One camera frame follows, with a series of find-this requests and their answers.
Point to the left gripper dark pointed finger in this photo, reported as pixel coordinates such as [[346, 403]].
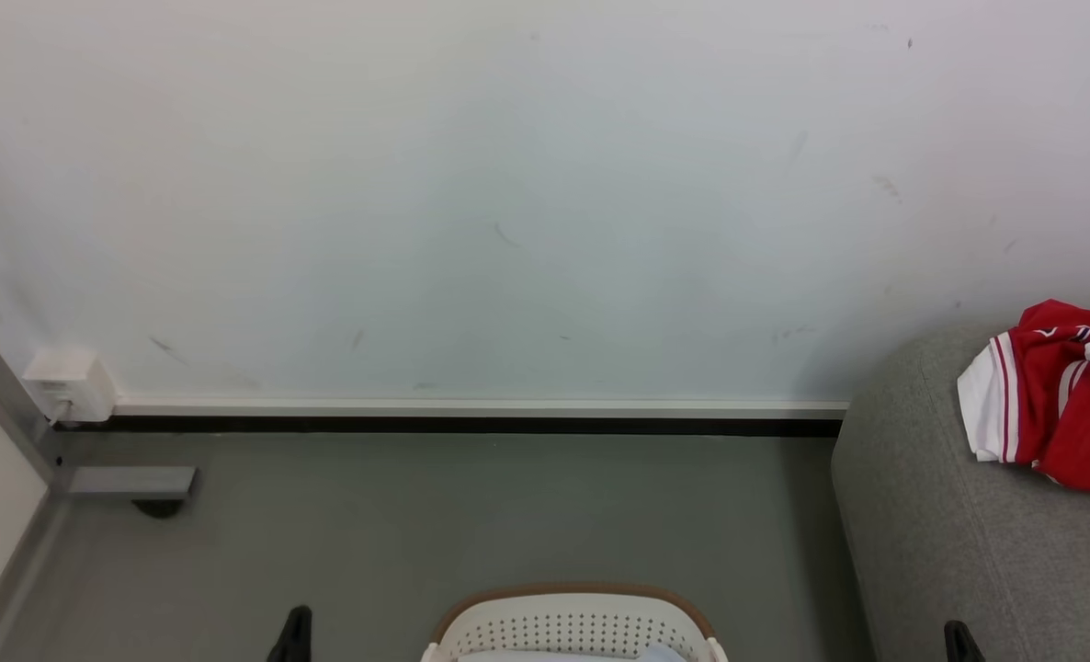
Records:
[[293, 639]]

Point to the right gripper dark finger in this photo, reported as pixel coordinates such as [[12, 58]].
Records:
[[963, 646]]

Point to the red white basketball jersey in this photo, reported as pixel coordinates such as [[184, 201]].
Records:
[[1060, 395]]

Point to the white laundry basket brown rim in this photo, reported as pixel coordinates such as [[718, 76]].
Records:
[[573, 625]]

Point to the grey fabric sofa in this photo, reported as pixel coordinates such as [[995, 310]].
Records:
[[949, 570]]

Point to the white garment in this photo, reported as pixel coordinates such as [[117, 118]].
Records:
[[582, 656]]

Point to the black round frame foot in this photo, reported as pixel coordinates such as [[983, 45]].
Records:
[[159, 507]]

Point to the white black wall skirting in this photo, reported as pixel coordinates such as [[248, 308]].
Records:
[[471, 416]]

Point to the white wall socket box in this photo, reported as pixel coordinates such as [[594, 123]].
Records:
[[72, 382]]

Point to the grey metal frame leg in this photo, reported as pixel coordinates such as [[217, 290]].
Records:
[[12, 414]]

